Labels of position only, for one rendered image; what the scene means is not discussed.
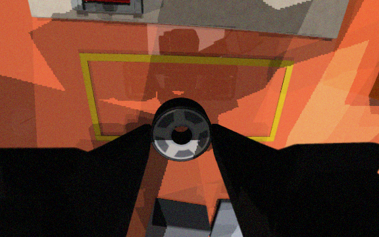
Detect black tyre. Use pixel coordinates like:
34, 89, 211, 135
150, 97, 213, 162

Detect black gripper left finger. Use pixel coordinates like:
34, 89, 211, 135
0, 124, 151, 237

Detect yellow rectangular outline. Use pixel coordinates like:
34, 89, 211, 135
79, 53, 295, 142

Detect black rectangular block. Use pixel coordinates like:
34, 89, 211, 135
145, 198, 211, 237

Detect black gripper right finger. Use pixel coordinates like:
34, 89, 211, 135
211, 124, 379, 237

